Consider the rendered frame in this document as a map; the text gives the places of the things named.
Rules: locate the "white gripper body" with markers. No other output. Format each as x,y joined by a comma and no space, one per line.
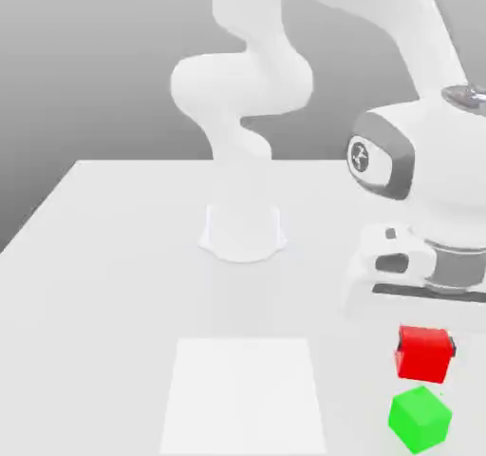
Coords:
417,309

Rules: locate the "small red cube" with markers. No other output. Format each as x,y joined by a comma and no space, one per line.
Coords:
423,355

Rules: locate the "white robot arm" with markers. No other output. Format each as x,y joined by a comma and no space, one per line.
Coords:
243,83

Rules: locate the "small green cube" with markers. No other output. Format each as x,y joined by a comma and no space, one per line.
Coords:
419,420

